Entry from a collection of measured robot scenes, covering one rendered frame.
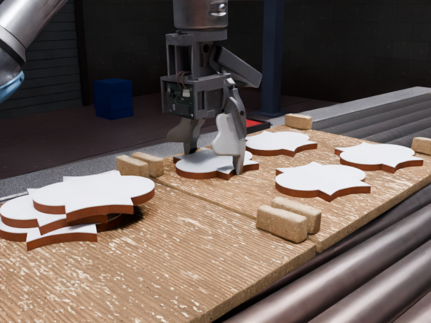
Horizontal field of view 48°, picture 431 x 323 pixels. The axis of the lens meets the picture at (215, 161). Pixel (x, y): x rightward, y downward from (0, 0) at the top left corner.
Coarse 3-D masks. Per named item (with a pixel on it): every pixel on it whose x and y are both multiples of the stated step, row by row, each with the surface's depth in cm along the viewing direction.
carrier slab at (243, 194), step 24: (336, 144) 87; (168, 168) 75; (264, 168) 75; (408, 168) 75; (192, 192) 65; (216, 192) 65; (240, 192) 65; (264, 192) 65; (384, 192) 65; (408, 192) 67; (336, 216) 58; (360, 216) 58; (312, 240) 52; (336, 240) 54
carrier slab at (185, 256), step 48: (0, 240) 52; (144, 240) 52; (192, 240) 52; (240, 240) 52; (288, 240) 52; (0, 288) 43; (48, 288) 43; (96, 288) 43; (144, 288) 43; (192, 288) 43; (240, 288) 43
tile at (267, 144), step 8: (256, 136) 88; (264, 136) 88; (272, 136) 88; (280, 136) 88; (288, 136) 88; (296, 136) 88; (304, 136) 88; (248, 144) 83; (256, 144) 83; (264, 144) 83; (272, 144) 83; (280, 144) 83; (288, 144) 83; (296, 144) 83; (304, 144) 83; (312, 144) 84; (256, 152) 81; (264, 152) 80; (272, 152) 80; (280, 152) 81; (288, 152) 80; (296, 152) 82
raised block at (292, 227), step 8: (264, 208) 53; (272, 208) 53; (264, 216) 53; (272, 216) 52; (280, 216) 51; (288, 216) 51; (296, 216) 51; (256, 224) 54; (264, 224) 53; (272, 224) 52; (280, 224) 52; (288, 224) 51; (296, 224) 50; (304, 224) 51; (272, 232) 53; (280, 232) 52; (288, 232) 51; (296, 232) 50; (304, 232) 51; (296, 240) 51
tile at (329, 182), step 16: (288, 176) 67; (304, 176) 67; (320, 176) 67; (336, 176) 67; (352, 176) 67; (288, 192) 64; (304, 192) 63; (320, 192) 63; (336, 192) 63; (352, 192) 64; (368, 192) 64
